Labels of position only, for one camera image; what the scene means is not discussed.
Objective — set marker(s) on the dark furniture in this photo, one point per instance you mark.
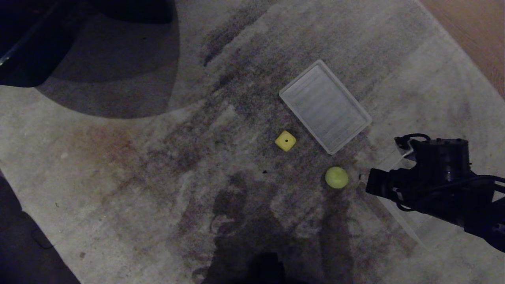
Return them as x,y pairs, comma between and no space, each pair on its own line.
35,35

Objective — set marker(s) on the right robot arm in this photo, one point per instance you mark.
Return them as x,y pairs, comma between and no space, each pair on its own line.
453,185

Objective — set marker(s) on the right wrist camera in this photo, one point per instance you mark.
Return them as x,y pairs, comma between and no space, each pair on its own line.
379,183

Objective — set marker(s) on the grey stained rug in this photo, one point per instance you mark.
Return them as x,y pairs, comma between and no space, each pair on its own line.
118,177

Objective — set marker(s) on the yellow foam die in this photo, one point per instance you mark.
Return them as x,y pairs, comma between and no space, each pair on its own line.
285,141

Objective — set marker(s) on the yellow-green tennis ball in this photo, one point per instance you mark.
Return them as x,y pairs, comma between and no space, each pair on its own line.
336,177

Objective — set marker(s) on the clear plastic tray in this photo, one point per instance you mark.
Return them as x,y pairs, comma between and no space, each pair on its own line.
325,106

